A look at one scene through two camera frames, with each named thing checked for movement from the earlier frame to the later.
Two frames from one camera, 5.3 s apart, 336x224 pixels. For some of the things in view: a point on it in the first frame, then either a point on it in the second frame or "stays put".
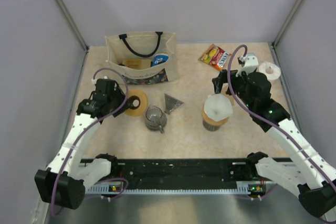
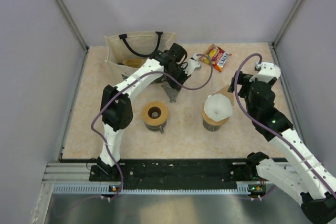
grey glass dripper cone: (171, 104) to (171, 92)
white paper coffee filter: (218, 107) stays put
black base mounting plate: (184, 172) stays put
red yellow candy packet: (216, 56) stays put
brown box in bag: (138, 64) stays put
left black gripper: (119, 93) to (185, 75)
